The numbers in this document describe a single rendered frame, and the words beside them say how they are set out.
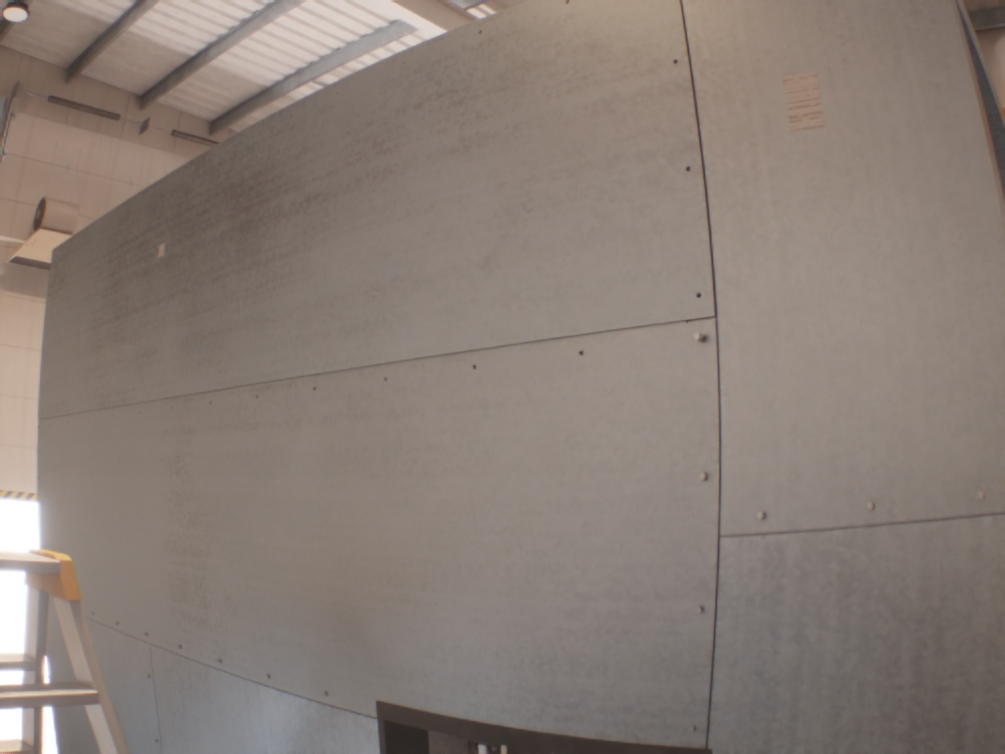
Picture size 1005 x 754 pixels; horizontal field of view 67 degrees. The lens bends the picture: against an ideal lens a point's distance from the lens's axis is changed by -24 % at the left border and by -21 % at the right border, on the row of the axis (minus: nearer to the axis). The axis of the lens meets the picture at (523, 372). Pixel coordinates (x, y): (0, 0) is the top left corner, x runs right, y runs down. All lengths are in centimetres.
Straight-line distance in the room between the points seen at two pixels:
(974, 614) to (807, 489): 27
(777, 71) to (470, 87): 52
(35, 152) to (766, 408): 1135
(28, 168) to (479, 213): 1076
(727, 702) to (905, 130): 71
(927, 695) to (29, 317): 1108
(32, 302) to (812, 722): 1100
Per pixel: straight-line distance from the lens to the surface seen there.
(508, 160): 134
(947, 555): 99
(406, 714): 141
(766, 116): 114
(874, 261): 104
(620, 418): 115
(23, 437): 1130
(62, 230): 1108
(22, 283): 1151
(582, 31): 135
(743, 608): 107
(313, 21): 1095
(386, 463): 140
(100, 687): 148
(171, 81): 1231
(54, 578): 154
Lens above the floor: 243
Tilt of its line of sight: 9 degrees up
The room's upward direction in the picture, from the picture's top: straight up
